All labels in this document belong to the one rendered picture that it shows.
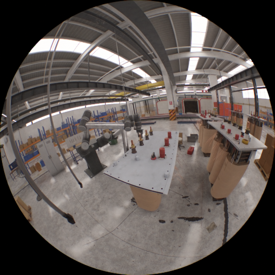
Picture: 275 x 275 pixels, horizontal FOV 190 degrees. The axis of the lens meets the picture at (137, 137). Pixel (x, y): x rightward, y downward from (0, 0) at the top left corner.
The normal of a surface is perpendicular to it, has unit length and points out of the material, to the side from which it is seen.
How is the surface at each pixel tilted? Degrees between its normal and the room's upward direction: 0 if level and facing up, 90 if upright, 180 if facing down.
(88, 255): 0
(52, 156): 90
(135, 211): 0
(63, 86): 90
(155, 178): 0
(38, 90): 90
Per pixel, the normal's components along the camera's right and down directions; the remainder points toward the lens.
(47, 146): 0.87, 0.02
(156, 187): -0.17, -0.93
